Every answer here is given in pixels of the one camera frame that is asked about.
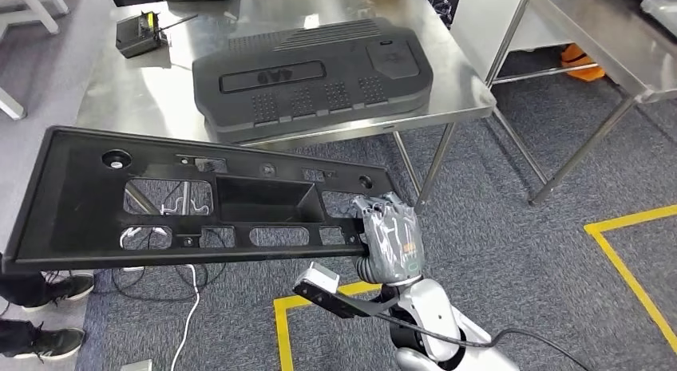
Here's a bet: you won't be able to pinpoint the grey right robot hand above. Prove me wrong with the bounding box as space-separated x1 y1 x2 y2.
350 192 426 286

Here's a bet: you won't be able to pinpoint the black plastic panel with cutouts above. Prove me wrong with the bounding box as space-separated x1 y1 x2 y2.
2 125 400 275

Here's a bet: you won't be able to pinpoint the stainless steel workbench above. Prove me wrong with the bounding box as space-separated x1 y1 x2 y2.
75 0 498 214

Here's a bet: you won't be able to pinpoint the large black plastic cover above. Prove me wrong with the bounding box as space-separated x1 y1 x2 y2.
191 18 435 145

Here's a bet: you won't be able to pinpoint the white desk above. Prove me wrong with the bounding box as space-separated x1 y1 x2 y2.
450 0 575 85

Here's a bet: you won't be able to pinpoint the orange object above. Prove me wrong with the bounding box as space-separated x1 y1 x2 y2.
560 43 607 83

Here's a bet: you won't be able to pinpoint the stainless steel table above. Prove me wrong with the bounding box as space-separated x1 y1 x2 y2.
489 0 677 207

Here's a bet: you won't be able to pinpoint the black remote controller with antenna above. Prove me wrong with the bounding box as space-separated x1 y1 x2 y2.
115 10 200 59

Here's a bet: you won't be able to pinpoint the person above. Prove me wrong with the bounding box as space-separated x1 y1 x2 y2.
0 252 95 361

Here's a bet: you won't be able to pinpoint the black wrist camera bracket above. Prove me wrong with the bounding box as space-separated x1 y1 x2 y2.
292 281 400 319

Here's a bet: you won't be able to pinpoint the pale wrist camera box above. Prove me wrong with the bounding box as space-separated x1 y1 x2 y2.
301 262 341 294

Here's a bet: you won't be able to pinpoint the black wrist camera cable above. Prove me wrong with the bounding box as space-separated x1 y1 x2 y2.
375 313 591 371

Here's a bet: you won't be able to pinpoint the white cable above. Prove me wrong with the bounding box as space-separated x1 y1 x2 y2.
118 196 203 371

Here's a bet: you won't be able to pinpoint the white folding table frame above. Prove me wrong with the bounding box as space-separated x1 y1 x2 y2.
0 0 69 121

